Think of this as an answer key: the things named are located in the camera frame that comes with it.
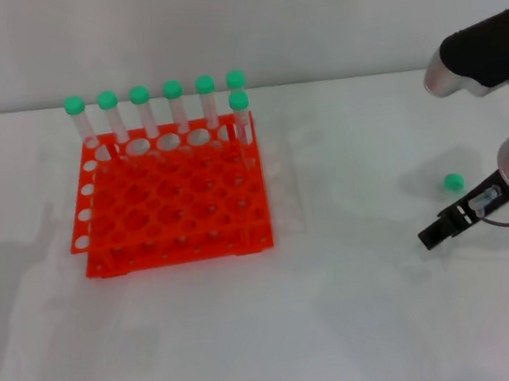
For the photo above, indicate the orange test tube rack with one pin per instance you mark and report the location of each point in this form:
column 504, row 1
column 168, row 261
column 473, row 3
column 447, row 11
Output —
column 165, row 198

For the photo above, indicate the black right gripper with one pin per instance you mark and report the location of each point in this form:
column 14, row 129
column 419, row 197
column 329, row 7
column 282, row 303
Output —
column 488, row 200

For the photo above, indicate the clear test tube green cap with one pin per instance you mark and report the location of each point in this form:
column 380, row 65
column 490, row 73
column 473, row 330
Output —
column 139, row 94
column 204, row 84
column 235, row 77
column 172, row 88
column 453, row 182
column 74, row 105
column 238, row 100
column 106, row 100

